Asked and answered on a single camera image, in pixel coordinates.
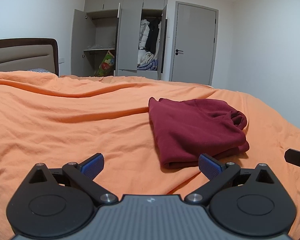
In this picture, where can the white hanging jacket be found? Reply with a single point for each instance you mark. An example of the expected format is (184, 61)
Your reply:
(144, 32)

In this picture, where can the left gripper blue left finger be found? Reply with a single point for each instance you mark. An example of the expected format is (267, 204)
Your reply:
(81, 177)

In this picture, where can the grey room door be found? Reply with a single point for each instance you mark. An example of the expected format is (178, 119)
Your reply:
(195, 32)

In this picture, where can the blue patterned pillow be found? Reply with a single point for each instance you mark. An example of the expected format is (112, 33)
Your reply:
(39, 70)

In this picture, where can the grey built-in wardrobe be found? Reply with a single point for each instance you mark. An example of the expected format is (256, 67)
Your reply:
(115, 22)

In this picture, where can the blue striped folded cloth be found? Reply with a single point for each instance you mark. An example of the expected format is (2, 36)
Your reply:
(152, 65)

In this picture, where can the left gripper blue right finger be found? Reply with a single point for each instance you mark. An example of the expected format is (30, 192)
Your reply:
(221, 176)

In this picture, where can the brown beige bed headboard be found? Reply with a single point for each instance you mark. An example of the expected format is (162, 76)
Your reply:
(29, 53)

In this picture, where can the black hanging garment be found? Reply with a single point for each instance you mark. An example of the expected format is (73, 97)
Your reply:
(151, 42)

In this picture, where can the white wall socket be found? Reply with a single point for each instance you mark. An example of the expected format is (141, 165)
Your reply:
(61, 60)

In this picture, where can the colourful fruit print bag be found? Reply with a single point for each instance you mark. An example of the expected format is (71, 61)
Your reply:
(106, 67)

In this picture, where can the white clothes on shelf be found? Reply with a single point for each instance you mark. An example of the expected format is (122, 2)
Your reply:
(100, 47)

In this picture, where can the maroon long sleeve shirt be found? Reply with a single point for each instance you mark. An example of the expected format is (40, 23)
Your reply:
(184, 130)

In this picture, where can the white folded clothes pile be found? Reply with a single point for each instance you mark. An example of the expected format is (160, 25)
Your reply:
(144, 57)

